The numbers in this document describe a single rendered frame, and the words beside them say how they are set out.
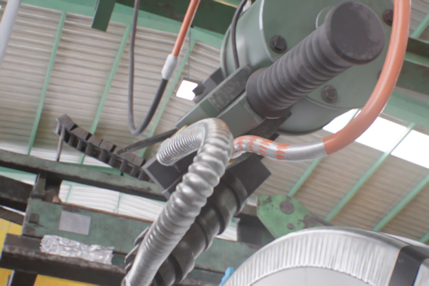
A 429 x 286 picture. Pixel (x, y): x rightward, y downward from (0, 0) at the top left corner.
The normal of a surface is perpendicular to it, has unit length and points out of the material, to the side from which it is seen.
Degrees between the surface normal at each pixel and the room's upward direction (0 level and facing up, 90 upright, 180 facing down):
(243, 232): 90
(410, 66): 180
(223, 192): 101
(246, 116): 137
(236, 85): 106
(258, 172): 115
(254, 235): 90
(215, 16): 180
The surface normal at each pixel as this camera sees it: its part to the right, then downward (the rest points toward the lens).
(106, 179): 0.36, -0.61
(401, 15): -0.22, -0.36
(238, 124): -0.67, 0.62
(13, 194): 0.57, -0.54
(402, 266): -0.92, -0.27
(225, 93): 0.47, -0.35
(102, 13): 0.00, 0.76
